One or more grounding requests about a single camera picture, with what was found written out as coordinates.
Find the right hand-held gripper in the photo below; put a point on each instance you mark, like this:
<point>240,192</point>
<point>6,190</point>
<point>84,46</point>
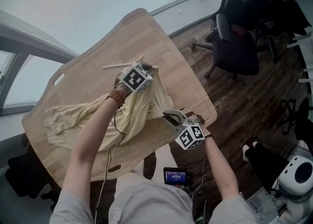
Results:
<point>189,137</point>

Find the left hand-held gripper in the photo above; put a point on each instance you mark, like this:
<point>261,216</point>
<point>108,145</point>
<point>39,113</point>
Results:
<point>134,77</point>

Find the beige cloth garment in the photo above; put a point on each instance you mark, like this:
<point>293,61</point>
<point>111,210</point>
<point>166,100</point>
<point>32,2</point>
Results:
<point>137,113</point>

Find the person's right forearm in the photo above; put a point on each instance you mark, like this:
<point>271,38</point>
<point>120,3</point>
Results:
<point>220,166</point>

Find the person's left forearm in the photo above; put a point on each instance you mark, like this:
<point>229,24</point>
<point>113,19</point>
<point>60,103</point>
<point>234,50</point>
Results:
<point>88,144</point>

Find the thin dark wrist band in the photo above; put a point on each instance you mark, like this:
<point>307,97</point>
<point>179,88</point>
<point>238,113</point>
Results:
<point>209,136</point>

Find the person's beige trousers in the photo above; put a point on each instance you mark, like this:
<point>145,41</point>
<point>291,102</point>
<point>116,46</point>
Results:
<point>166,159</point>

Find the small blue-screen monitor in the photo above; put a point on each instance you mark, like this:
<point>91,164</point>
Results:
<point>176,176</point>

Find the black mesh headrest office chair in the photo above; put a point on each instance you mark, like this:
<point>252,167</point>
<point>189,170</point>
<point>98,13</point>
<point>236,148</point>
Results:
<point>234,51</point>

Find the person's grey shirt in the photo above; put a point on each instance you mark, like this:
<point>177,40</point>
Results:
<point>151,206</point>

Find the white dome-shaped device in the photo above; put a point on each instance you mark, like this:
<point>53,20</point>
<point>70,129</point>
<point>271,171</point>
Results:
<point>293,176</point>

